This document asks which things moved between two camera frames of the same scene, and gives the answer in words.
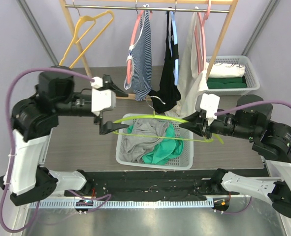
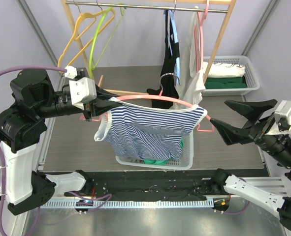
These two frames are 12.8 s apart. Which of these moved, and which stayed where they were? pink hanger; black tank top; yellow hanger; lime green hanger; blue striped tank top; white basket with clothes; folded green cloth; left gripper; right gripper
Moved: left gripper; pink hanger; lime green hanger; blue striped tank top; right gripper; yellow hanger
Stayed: folded green cloth; white basket with clothes; black tank top
